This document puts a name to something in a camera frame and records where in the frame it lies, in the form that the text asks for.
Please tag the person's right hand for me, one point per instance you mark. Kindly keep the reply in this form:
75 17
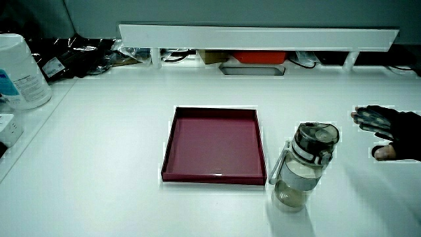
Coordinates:
403 133

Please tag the clear bottle with grey lid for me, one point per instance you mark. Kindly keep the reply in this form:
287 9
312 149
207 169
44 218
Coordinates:
301 168

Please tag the orange box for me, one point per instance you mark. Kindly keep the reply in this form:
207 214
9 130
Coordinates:
260 57

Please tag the white desk shelf riser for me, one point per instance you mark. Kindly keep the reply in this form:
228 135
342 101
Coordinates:
256 37

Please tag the maroon square tray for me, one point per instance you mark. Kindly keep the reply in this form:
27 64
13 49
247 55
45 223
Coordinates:
213 145

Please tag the brown cardboard box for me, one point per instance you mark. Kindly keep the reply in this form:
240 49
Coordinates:
212 56

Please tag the clear plastic bag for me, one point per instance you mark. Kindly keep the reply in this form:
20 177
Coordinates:
131 54

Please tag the black plastic bag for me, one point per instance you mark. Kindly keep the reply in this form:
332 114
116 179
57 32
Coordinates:
70 56

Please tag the white canister with blue label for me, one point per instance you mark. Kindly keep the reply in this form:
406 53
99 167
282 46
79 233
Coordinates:
23 75

